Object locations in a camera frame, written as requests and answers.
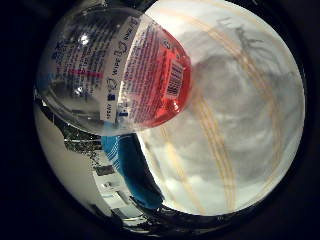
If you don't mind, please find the green wall plant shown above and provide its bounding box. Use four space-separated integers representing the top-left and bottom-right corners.
61 124 103 158

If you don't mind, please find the dark framed wall picture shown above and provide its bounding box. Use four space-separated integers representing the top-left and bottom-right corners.
94 164 116 177

